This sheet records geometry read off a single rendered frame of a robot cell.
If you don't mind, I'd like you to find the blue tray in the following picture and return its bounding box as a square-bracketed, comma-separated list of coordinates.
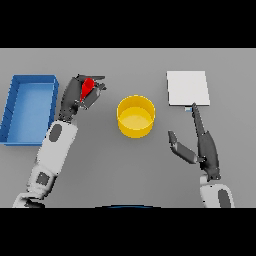
[0, 74, 60, 147]

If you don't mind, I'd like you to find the pale square measuring scale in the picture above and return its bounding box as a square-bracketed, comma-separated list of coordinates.
[166, 70, 211, 112]

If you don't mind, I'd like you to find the yellow bowl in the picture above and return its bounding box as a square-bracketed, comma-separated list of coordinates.
[116, 94, 157, 139]

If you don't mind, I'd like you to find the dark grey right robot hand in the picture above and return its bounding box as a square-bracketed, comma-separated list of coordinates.
[167, 102, 222, 183]

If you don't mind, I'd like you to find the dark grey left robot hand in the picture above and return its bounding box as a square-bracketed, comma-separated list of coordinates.
[57, 73, 108, 123]

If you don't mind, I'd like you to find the red beaker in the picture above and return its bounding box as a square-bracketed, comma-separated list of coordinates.
[79, 77, 97, 103]

